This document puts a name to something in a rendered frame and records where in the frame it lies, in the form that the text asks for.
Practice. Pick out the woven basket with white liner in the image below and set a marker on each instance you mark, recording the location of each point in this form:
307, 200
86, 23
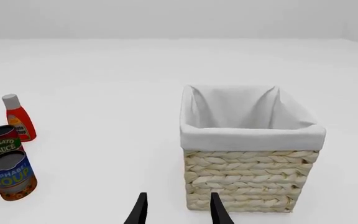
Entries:
250, 154

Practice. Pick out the alphabet soup can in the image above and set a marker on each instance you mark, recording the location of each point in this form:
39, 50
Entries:
12, 177

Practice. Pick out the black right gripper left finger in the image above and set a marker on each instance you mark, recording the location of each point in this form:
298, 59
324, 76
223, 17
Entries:
139, 212

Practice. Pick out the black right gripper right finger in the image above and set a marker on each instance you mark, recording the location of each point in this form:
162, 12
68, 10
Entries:
218, 213

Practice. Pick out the tomato sauce can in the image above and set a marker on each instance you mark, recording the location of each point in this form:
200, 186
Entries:
4, 141

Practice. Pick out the red ketchup bottle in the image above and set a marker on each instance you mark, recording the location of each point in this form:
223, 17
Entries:
19, 121

